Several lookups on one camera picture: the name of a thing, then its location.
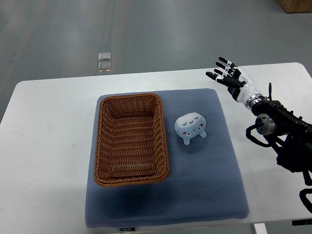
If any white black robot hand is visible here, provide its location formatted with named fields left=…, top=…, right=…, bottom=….
left=206, top=57, right=264, bottom=110

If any blue fabric mat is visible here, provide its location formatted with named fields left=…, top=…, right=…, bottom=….
left=85, top=88, right=249, bottom=228

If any lower floor outlet plate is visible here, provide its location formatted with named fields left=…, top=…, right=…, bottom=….
left=98, top=62, right=112, bottom=72

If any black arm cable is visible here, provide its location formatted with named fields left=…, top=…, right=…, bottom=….
left=298, top=188, right=312, bottom=213

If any white table leg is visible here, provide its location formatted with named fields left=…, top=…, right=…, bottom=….
left=253, top=223, right=268, bottom=234

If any light blue plush toy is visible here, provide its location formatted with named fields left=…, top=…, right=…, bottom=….
left=174, top=112, right=207, bottom=145

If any upper floor outlet plate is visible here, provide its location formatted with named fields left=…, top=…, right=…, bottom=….
left=98, top=52, right=111, bottom=61

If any brown wicker basket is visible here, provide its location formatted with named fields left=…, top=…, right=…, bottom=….
left=94, top=93, right=170, bottom=187

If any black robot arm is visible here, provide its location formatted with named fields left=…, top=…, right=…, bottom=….
left=246, top=94, right=312, bottom=186

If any floor outlet plate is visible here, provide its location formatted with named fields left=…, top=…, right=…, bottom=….
left=98, top=62, right=112, bottom=72
left=98, top=52, right=111, bottom=61

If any black table control panel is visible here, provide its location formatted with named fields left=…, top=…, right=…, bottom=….
left=292, top=219, right=312, bottom=226

